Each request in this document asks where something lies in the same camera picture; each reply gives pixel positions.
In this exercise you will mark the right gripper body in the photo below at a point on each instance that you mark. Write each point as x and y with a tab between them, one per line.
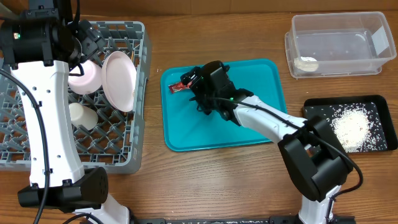
193	83

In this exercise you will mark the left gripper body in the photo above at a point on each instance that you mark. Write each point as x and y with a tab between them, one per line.
91	41

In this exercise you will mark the small pink-white bowl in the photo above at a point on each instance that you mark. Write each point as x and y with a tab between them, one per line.
89	82

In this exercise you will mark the red snack wrapper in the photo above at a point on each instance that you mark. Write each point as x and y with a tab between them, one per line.
176	87

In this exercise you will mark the large white plate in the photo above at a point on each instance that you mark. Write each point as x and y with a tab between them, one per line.
119	77

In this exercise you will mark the white cup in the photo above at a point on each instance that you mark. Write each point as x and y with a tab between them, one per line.
83	116

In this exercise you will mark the white tissue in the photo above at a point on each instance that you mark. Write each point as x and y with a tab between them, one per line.
306	64

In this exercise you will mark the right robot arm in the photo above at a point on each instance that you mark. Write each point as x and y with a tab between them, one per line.
315	159

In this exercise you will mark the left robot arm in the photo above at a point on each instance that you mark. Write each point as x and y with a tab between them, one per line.
42	47

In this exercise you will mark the teal plastic tray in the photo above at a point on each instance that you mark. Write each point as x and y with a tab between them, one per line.
187	129

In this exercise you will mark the grey plastic dish rack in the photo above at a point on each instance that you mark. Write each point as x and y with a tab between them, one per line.
116	142

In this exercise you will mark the clear plastic bin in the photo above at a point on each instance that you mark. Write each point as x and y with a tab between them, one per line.
344	44

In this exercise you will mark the pile of white rice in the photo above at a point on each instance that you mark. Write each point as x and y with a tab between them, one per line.
356	125

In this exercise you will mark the black plastic tray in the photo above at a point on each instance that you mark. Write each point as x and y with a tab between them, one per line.
378	100

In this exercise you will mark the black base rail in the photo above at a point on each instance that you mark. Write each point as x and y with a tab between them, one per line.
217	221

